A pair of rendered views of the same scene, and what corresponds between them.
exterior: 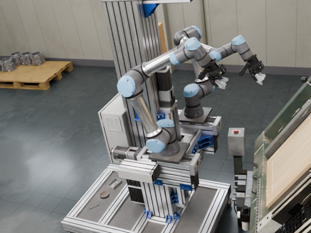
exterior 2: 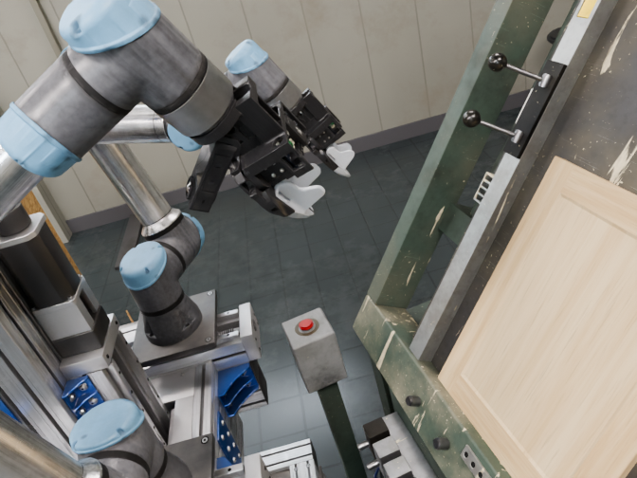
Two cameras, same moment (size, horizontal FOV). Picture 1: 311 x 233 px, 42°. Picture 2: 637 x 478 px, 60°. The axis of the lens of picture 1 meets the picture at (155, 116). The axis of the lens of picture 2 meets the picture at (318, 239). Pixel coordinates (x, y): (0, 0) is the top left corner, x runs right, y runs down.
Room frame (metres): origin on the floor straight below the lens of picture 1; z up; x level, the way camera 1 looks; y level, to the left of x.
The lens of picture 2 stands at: (1.47, -0.10, 1.92)
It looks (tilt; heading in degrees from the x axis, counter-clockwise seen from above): 33 degrees down; 331
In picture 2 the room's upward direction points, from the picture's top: 16 degrees counter-clockwise
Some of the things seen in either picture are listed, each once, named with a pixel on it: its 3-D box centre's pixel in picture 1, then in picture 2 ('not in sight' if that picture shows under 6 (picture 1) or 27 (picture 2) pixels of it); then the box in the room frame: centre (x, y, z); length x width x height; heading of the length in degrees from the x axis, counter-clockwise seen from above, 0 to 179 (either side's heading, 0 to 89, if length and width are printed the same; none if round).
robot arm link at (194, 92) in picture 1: (192, 94); (151, 274); (2.69, -0.30, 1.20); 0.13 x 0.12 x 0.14; 125
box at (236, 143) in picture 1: (236, 141); (315, 350); (2.50, -0.57, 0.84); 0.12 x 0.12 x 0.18; 71
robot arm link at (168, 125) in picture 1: (165, 130); (116, 445); (2.25, -0.05, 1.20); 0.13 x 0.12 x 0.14; 152
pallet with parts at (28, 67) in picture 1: (29, 69); not in sight; (6.67, 2.02, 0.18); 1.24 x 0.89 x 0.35; 60
